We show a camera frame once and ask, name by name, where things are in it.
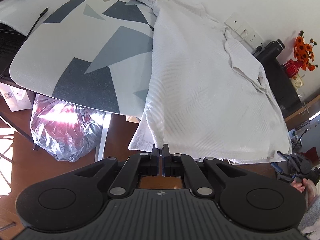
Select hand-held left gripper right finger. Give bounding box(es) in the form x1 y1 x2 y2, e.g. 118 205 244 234
162 144 247 197

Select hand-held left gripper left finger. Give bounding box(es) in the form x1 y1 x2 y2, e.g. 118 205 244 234
74 144 162 197

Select white textured garment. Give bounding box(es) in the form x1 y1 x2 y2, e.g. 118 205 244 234
126 0 293 165

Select person's right forearm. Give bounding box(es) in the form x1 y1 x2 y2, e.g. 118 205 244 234
299 197 320 236

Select clear plastic bag of clothes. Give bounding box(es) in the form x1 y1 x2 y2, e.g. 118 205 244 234
30 95 108 162

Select person's right hand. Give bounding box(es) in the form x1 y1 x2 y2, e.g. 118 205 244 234
290 177 318 207

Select wooden shelf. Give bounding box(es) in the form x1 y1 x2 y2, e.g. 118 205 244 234
285 99 320 131

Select black cabinet box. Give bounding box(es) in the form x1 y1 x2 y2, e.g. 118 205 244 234
255 54 302 118

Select glass jar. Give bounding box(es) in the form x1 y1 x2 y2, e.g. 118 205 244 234
291 74 305 90

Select red vase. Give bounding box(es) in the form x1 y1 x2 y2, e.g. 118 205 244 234
282 59 303 78

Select orange artificial flowers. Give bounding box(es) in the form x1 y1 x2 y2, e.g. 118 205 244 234
293 30 319 72

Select black insulated bottle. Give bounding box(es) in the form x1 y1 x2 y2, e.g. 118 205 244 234
251 39 286 58

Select geometric patterned mat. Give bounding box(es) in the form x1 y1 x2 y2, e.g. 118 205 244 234
9 0 156 117

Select white wall socket panel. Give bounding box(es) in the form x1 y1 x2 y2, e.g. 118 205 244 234
224 12 265 48

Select white usb cable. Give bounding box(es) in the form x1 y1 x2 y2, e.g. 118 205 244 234
234 29 248 41

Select black cable with plug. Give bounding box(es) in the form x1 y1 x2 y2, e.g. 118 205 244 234
27 6 51 35

